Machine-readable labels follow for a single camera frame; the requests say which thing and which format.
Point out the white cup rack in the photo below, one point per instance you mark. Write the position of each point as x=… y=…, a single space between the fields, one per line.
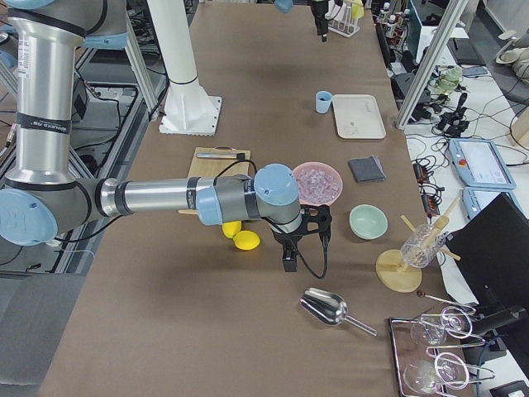
x=339 y=19

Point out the metal ice scoop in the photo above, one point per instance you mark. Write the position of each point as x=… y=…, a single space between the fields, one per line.
x=331 y=309

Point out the cream rabbit tray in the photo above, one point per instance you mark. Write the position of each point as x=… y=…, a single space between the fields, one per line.
x=357 y=117

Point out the clear textured glass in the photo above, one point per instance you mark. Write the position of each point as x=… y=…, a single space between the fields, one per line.
x=422 y=246

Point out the blue plastic cup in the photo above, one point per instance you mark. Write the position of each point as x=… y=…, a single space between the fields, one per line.
x=323 y=101

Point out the pink bowl of ice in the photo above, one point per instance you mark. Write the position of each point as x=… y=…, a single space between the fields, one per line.
x=318 y=183

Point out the grey folded cloth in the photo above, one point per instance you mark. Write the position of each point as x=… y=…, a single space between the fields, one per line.
x=368 y=169

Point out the teach pendant tablet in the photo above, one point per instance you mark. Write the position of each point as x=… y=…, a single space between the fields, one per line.
x=475 y=199
x=479 y=164

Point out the aluminium frame post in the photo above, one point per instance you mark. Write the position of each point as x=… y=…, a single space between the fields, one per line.
x=447 y=24

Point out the green ceramic bowl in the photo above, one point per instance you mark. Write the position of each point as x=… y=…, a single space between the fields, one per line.
x=368 y=222

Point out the metal wine glass rack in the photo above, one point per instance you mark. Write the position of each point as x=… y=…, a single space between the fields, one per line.
x=406 y=351

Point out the wooden cup stand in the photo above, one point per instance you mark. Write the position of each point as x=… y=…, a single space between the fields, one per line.
x=402 y=278

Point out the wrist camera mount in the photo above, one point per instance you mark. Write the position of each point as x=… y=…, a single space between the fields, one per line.
x=316 y=219

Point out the metal rod black cap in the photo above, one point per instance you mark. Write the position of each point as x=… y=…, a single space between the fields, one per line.
x=219 y=155

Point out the black monitor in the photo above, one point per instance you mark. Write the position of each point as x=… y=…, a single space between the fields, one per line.
x=493 y=250

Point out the yellow cup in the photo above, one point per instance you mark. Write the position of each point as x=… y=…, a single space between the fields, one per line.
x=357 y=9

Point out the yellow lemon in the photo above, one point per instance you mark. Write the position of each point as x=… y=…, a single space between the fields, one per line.
x=231 y=229
x=246 y=240

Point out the wooden cutting board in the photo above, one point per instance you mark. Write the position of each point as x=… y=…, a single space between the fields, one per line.
x=210 y=167

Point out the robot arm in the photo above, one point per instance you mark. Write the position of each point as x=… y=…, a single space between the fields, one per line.
x=285 y=6
x=41 y=199

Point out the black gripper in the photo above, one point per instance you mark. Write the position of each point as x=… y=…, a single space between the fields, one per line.
x=320 y=14
x=284 y=241

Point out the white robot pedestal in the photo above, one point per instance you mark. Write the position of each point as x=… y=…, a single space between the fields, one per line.
x=188 y=109

